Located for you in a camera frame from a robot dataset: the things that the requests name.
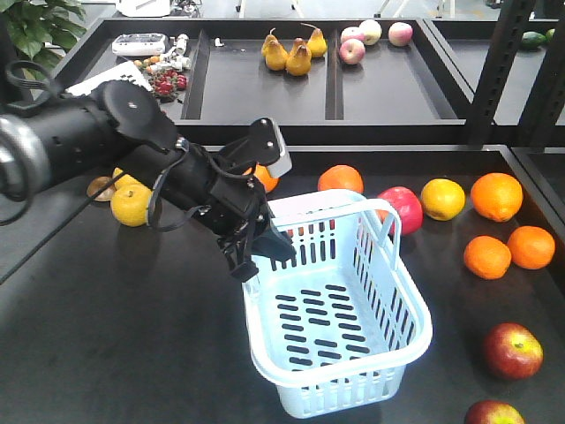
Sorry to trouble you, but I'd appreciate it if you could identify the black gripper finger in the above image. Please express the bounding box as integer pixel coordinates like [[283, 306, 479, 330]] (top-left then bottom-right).
[[253, 225, 296, 261], [222, 240, 259, 281]]

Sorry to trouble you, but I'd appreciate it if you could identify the small orange front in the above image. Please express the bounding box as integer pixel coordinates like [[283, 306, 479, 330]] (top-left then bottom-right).
[[463, 235, 512, 280]]

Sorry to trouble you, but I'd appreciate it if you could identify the black wooden produce stand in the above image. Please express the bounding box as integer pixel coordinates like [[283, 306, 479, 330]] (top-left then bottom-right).
[[1, 19, 564, 423]]

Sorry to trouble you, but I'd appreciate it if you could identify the red pink apple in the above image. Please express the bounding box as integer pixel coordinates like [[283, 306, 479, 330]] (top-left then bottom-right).
[[377, 186, 424, 236]]

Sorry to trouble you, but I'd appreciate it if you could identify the small orange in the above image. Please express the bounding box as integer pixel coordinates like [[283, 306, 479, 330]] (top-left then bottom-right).
[[463, 235, 512, 280], [507, 226, 555, 269]]

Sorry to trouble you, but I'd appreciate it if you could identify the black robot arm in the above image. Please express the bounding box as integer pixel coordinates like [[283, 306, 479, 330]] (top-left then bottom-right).
[[1, 80, 295, 264]]

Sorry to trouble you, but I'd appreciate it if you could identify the large orange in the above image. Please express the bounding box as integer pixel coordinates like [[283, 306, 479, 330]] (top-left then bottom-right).
[[471, 172, 524, 223]]

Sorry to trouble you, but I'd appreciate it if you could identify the yellow orange citrus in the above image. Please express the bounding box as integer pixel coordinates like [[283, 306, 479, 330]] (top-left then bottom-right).
[[420, 178, 466, 222]]

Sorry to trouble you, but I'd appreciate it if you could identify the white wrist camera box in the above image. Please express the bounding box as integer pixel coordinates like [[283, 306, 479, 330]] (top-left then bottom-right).
[[267, 122, 292, 178]]

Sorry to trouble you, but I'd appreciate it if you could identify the red apple near right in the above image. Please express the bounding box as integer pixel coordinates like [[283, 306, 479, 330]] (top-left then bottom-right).
[[463, 399, 525, 424]]

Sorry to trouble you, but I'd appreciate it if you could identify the orange behind basket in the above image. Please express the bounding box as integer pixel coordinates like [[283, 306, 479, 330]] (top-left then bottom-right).
[[318, 164, 364, 193]]

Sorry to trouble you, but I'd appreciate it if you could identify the small orange back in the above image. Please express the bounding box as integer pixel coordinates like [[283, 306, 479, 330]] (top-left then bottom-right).
[[507, 226, 555, 269]]

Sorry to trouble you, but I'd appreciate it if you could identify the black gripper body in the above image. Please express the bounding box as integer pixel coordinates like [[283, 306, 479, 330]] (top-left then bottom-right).
[[193, 117, 278, 257]]

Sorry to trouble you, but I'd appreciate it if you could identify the red apple near left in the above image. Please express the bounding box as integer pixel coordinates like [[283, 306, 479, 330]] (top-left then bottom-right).
[[482, 322, 544, 381]]

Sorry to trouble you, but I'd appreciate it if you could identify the yellow apple left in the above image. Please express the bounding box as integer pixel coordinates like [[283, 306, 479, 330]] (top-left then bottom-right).
[[110, 184, 152, 227]]

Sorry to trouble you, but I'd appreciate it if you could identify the light blue plastic basket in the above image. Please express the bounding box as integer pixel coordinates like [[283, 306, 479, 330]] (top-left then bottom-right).
[[243, 189, 433, 419]]

